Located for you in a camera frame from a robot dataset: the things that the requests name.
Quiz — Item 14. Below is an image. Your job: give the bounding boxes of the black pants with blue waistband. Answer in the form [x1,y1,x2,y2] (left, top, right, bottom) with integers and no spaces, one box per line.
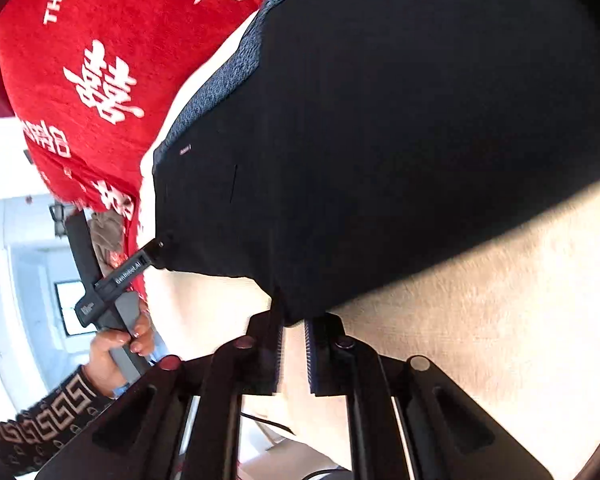
[151,0,600,327]

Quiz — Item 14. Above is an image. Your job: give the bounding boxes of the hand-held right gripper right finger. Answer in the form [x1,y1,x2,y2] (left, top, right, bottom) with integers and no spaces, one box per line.
[304,312,555,480]

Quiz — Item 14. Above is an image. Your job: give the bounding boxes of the grey-brown crumpled cloth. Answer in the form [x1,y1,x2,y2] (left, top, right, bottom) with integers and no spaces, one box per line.
[90,210,127,267]

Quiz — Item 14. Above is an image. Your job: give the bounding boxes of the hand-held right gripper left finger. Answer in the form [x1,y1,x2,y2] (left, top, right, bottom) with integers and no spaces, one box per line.
[34,308,285,480]

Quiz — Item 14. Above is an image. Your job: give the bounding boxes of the cream patterned mat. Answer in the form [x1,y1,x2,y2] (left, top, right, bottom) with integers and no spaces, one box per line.
[139,0,600,480]

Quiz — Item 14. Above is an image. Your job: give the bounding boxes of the person's left forearm patterned sleeve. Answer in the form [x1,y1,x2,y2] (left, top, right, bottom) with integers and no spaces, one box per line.
[0,365,117,477]

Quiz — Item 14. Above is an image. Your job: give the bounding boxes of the person's left hand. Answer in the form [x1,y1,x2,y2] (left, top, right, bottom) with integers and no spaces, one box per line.
[84,305,157,387]

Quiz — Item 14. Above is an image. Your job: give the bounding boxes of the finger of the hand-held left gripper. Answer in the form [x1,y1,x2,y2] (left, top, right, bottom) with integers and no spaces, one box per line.
[137,239,166,268]

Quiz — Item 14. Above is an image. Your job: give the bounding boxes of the red printed blanket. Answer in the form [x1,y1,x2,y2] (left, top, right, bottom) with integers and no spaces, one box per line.
[0,0,308,306]

